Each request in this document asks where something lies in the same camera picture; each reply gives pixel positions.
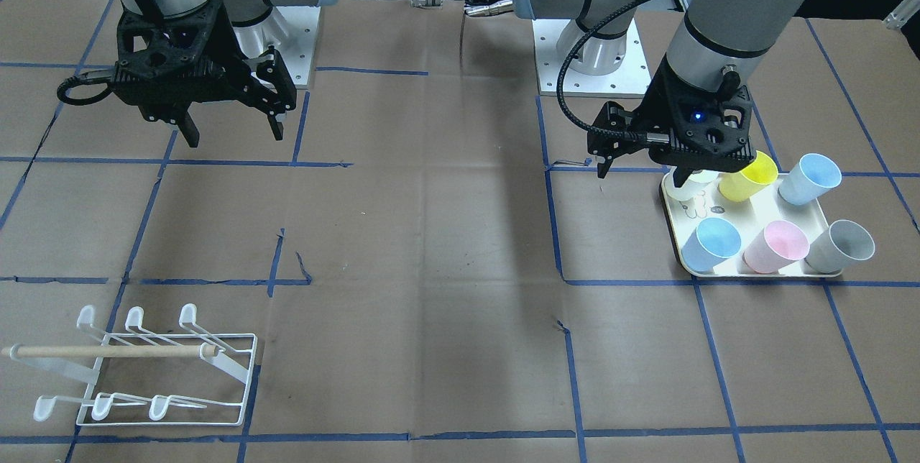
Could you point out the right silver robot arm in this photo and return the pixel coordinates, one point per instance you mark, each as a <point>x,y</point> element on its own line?
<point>248,19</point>

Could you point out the cream rabbit tray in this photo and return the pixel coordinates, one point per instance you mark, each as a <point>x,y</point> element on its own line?
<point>748,217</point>

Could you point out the white ikea cup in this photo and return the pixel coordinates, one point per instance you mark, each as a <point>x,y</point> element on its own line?
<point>694,184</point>

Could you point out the light blue cup rear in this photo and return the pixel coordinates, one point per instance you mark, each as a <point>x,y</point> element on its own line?
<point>813,176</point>

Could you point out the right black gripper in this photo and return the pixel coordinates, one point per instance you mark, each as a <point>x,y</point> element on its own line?
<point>231,54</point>

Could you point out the grey ikea cup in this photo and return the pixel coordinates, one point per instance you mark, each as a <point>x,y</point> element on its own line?
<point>842,245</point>

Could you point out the light blue cup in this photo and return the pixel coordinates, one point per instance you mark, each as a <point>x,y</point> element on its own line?
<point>713,241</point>
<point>813,176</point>

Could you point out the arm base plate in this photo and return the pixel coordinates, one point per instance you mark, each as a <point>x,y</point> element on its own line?
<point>298,53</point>
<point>604,68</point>

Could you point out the yellow ikea cup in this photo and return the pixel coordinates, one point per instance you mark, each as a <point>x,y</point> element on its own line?
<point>742,185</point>

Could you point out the white wire cup rack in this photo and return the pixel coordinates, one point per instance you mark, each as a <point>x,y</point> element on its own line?
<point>138,377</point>

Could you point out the light blue cup front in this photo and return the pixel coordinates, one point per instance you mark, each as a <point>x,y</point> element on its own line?
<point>713,241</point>

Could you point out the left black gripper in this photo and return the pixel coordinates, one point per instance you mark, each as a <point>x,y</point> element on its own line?
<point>655,112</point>

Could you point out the pink ikea cup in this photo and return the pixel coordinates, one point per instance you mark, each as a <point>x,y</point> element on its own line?
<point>778,245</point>

